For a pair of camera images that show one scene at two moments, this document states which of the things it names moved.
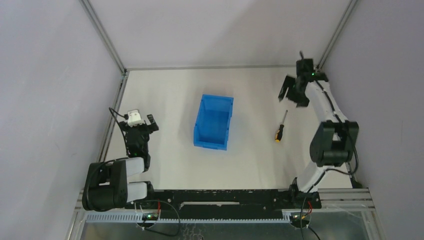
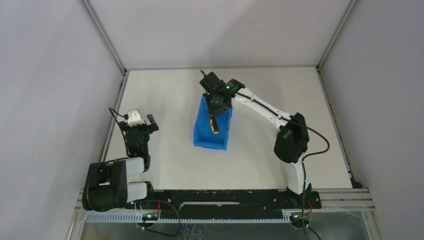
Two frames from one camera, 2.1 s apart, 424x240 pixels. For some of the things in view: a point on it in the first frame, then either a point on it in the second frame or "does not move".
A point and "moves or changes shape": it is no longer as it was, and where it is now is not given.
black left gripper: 142,127 does not move
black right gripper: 289,82 to 212,111
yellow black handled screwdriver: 279,132 moves or changes shape
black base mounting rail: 258,204 does not move
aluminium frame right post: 327,50 does not move
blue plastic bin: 211,126 does not move
